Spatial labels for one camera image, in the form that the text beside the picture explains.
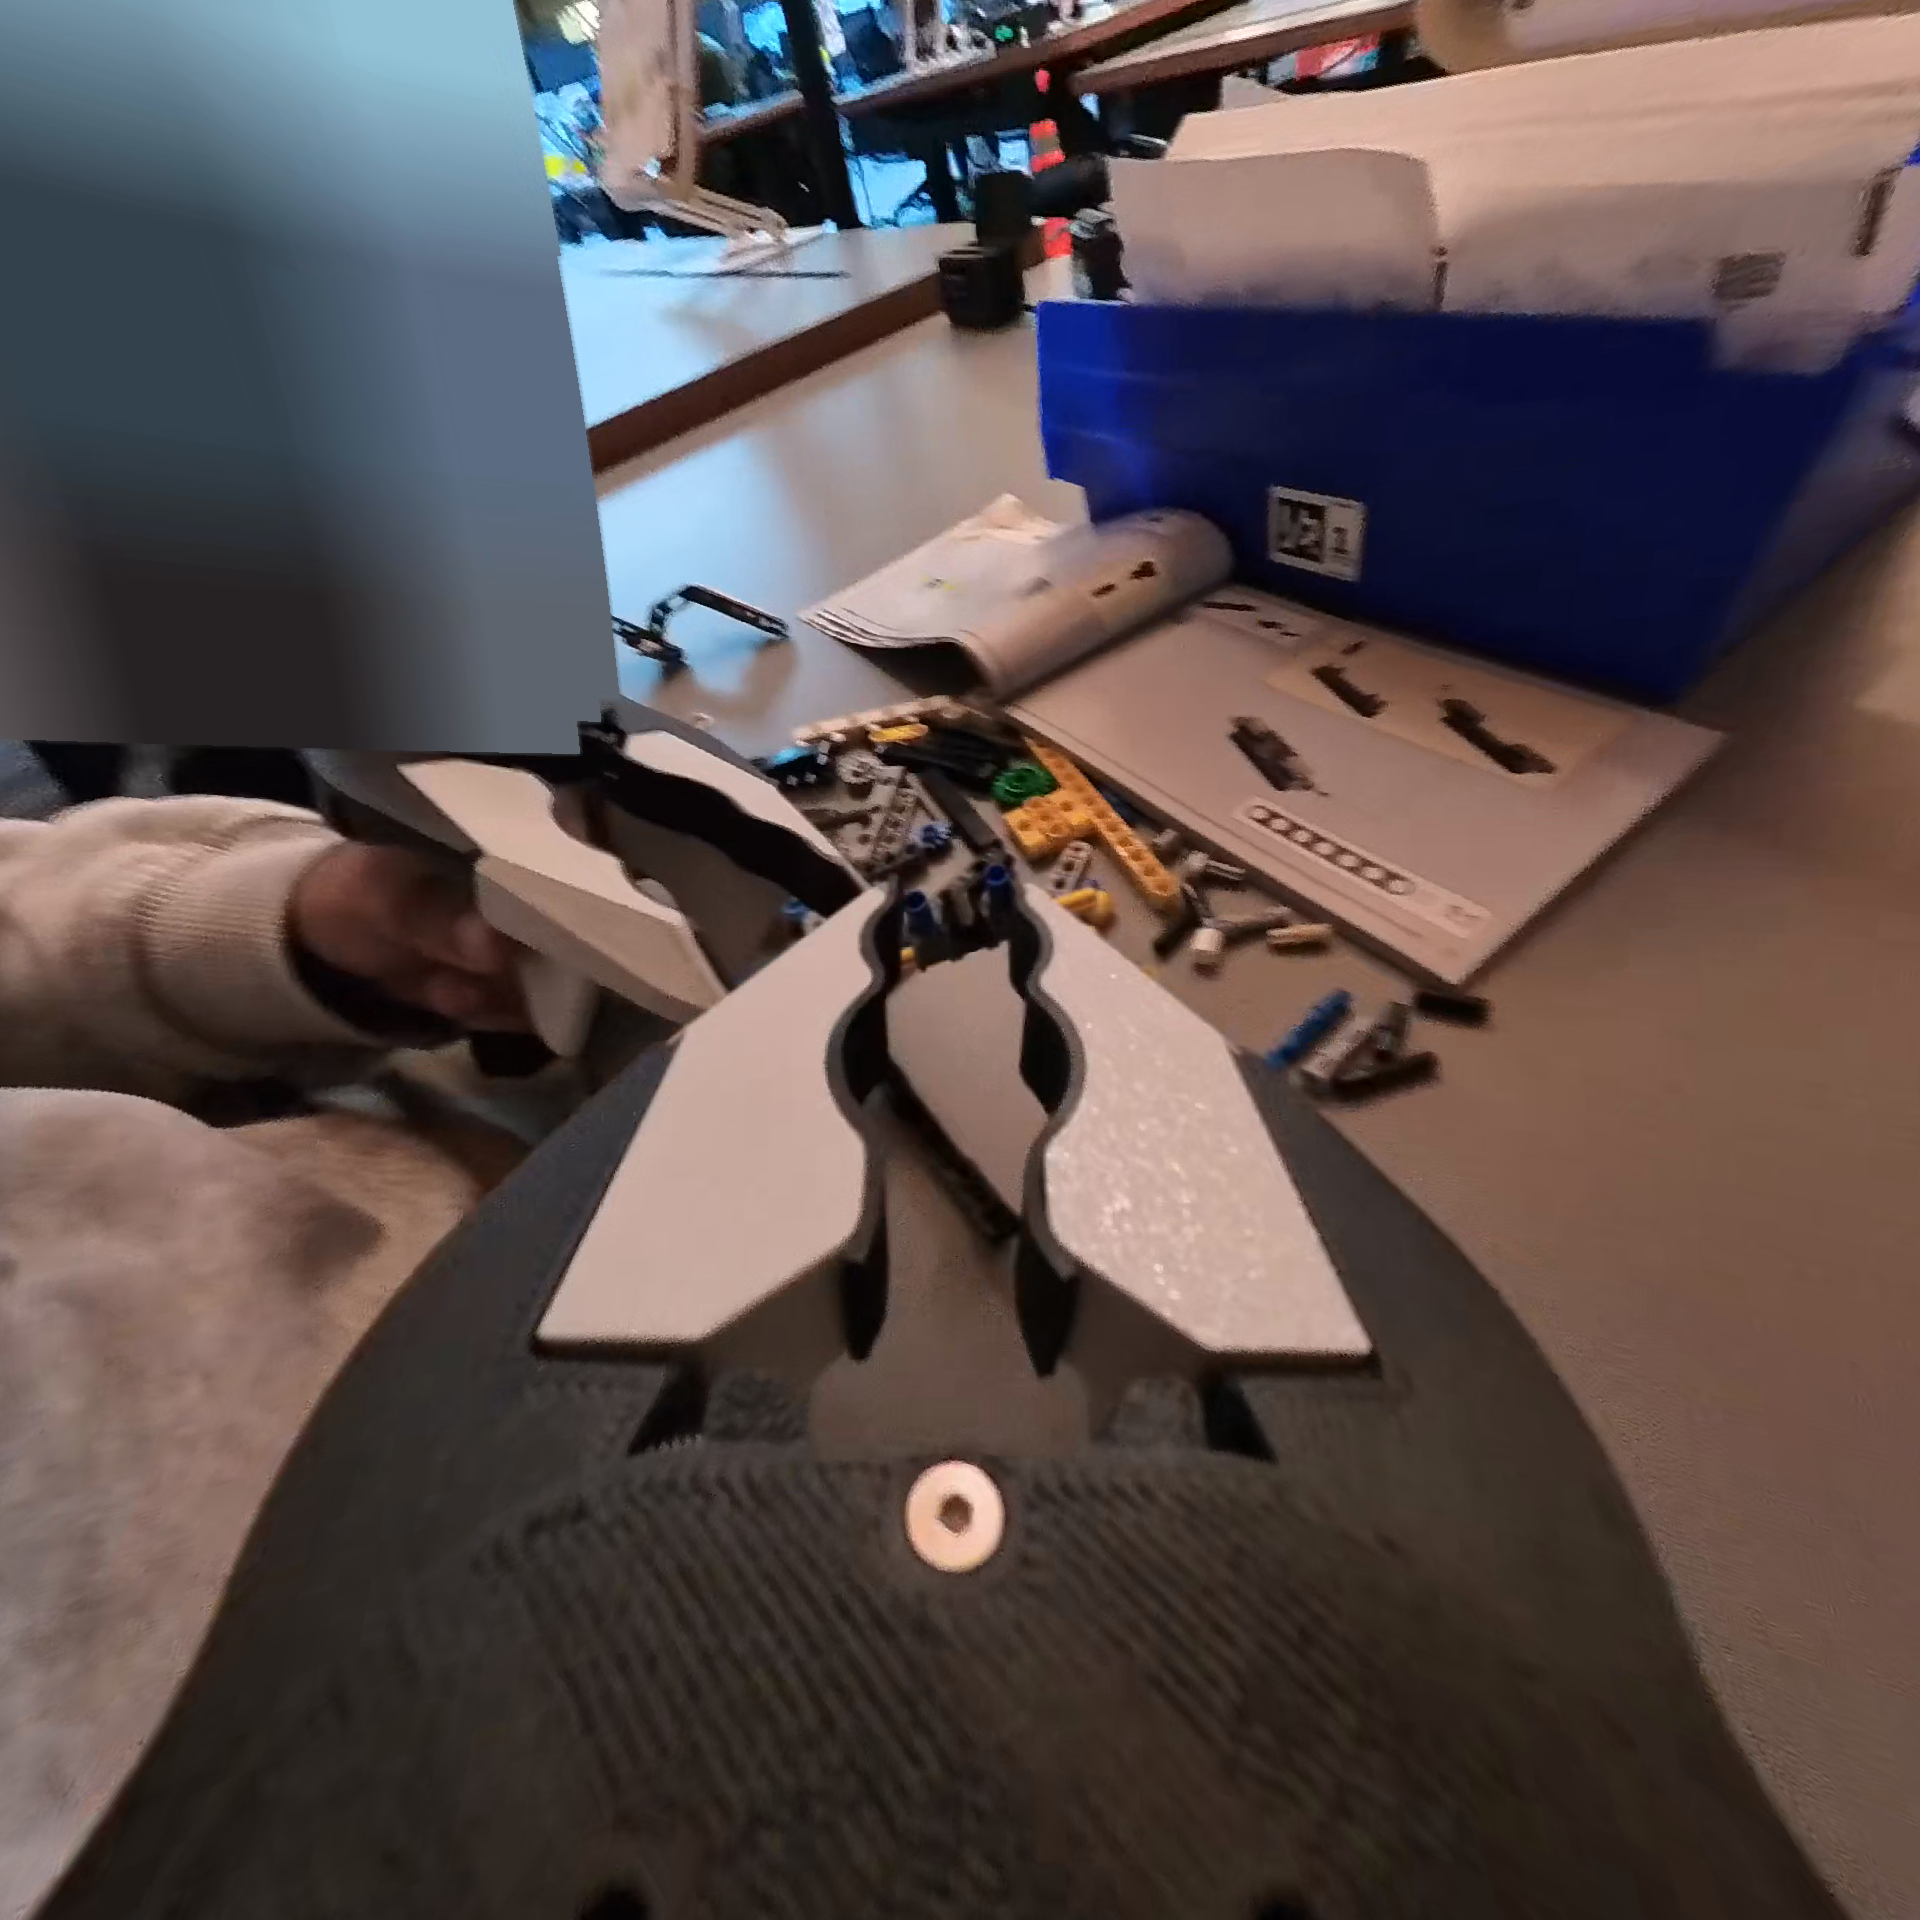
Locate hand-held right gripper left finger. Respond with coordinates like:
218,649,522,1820
533,884,906,1359

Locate blue plastic bin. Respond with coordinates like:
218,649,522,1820
1034,296,1920,705

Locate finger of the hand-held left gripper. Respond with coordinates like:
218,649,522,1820
584,725,871,984
398,754,731,1026

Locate small lego pin connector assembly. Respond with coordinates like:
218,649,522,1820
887,862,1025,974

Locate thin black lego beam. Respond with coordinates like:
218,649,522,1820
887,1082,1025,1246

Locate grey and black lego pins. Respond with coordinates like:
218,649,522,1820
1296,1001,1440,1101

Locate white frame structure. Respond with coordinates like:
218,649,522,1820
592,0,850,280

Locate black lego frame assembly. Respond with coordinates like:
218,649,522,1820
611,584,787,669

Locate black cylindrical device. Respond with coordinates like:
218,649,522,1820
939,171,1041,331

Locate lego instruction booklet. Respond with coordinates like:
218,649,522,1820
800,503,1727,987

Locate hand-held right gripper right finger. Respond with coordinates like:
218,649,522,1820
1006,877,1375,1379

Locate white cardboard box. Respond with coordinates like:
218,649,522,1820
1112,59,1920,374

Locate person's left hand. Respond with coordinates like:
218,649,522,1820
292,840,534,1041

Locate heap of grey black lego pieces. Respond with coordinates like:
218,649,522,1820
765,697,1038,903

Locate person's left forearm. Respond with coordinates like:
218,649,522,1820
0,793,362,1087

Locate long yellow lego beam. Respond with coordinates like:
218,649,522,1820
1034,740,1188,918

